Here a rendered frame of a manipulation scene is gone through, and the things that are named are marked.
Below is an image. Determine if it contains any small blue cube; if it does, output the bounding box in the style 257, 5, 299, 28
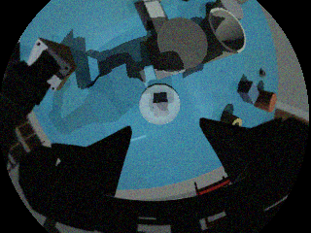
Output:
237, 81, 259, 105

